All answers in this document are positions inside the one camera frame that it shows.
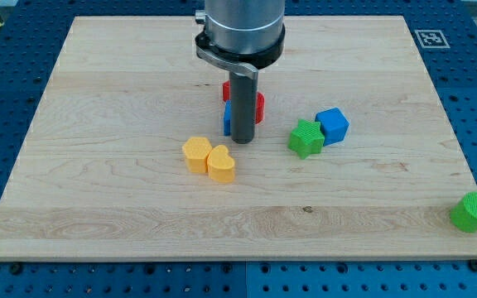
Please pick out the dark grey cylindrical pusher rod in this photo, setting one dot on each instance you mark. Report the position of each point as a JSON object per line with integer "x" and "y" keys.
{"x": 243, "y": 97}

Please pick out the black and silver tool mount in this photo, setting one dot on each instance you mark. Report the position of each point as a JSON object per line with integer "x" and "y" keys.
{"x": 240, "y": 41}

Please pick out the blue triangle block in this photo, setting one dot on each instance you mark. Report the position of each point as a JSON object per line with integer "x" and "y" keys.
{"x": 227, "y": 118}

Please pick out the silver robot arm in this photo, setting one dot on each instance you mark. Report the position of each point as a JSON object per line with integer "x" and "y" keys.
{"x": 244, "y": 5}

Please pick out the red star block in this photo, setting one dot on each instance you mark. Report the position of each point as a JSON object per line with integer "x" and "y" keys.
{"x": 259, "y": 105}

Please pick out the green star block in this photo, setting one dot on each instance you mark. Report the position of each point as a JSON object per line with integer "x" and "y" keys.
{"x": 306, "y": 138}

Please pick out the yellow hexagon block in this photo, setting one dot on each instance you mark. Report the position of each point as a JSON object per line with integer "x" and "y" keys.
{"x": 196, "y": 151}

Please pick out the yellow heart block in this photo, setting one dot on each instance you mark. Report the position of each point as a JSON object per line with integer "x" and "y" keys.
{"x": 221, "y": 165}

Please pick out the blue cube block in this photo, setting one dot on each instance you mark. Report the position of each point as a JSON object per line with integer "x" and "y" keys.
{"x": 333, "y": 124}

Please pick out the light wooden board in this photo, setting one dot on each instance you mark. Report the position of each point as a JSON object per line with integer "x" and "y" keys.
{"x": 101, "y": 176}

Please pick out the white fiducial marker tag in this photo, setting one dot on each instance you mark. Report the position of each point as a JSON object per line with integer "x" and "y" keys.
{"x": 431, "y": 39}

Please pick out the green cylinder block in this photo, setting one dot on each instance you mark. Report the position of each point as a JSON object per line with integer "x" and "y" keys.
{"x": 464, "y": 214}

